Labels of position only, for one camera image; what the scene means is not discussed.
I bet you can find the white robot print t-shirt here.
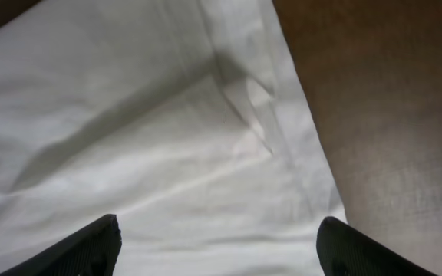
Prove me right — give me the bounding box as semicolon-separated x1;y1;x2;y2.
0;1;343;275

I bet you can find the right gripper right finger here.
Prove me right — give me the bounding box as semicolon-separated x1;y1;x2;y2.
316;216;435;276

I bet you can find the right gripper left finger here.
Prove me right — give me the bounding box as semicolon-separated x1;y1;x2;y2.
0;214;122;276

